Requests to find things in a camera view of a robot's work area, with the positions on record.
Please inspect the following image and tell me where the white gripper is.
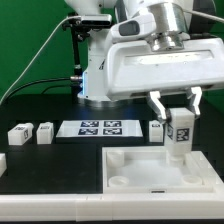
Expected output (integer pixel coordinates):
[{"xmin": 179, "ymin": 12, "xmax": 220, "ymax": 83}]
[{"xmin": 105, "ymin": 38, "xmax": 224, "ymax": 124}]

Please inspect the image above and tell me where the white square table top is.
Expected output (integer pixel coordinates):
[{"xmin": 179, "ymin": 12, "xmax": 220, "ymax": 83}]
[{"xmin": 102, "ymin": 146, "xmax": 224, "ymax": 194}]

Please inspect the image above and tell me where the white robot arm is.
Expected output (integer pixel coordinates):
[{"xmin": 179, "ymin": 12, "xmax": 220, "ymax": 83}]
[{"xmin": 65, "ymin": 0, "xmax": 224, "ymax": 123}]

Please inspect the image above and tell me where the white L-shaped obstacle fence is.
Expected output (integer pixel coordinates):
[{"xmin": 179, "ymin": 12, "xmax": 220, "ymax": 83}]
[{"xmin": 0, "ymin": 152, "xmax": 224, "ymax": 222}]

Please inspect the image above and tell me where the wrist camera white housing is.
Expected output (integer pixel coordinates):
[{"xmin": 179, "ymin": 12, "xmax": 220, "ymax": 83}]
[{"xmin": 109, "ymin": 13, "xmax": 157, "ymax": 44}]

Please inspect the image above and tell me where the black cable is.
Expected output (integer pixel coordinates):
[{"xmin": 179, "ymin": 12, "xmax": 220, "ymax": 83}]
[{"xmin": 0, "ymin": 76, "xmax": 83, "ymax": 101}]

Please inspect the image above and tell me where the white marker base plate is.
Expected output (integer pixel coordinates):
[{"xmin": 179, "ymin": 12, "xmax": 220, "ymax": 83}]
[{"xmin": 56, "ymin": 120, "xmax": 143, "ymax": 138}]

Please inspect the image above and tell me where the black camera on stand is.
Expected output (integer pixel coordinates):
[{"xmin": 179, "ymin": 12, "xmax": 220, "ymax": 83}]
[{"xmin": 62, "ymin": 13, "xmax": 112, "ymax": 100}]

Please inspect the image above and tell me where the white camera cable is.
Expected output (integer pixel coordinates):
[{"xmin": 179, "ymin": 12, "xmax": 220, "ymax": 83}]
[{"xmin": 0, "ymin": 14, "xmax": 82, "ymax": 103}]

